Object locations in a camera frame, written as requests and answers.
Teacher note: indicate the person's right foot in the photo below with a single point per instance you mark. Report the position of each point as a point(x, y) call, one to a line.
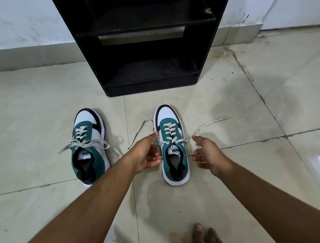
point(203, 234)

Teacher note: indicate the green white black sneaker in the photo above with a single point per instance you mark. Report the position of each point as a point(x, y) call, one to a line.
point(166, 114)
point(98, 156)

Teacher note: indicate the person's left thumb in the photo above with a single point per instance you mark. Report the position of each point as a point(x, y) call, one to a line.
point(149, 139)

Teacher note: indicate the person's left hand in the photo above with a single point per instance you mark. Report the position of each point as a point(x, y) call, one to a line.
point(141, 155)

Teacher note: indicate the person's right forearm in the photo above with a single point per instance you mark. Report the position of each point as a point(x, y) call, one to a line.
point(270, 202)

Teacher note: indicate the person's left forearm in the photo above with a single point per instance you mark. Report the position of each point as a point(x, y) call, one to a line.
point(87, 202)

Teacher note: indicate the white shoelace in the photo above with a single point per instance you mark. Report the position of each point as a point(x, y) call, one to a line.
point(169, 124)
point(81, 129)

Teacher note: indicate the person's right thumb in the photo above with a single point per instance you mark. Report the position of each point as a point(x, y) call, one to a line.
point(199, 139)

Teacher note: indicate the black wooden shoe rack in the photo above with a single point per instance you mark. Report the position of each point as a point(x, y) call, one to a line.
point(150, 87)

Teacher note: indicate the person's right hand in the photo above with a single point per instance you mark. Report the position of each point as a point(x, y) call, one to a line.
point(215, 155)

